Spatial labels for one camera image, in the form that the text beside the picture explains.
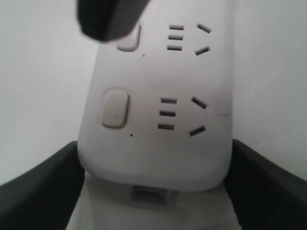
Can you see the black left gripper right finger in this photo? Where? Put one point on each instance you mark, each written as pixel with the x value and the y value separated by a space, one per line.
pixel 264 195

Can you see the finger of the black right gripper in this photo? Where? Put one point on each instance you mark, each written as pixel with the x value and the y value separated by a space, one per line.
pixel 107 20

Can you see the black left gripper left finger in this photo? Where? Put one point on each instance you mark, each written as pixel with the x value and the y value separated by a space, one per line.
pixel 44 197

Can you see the white five-outlet power strip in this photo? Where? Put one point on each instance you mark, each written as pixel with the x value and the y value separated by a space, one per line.
pixel 159 107

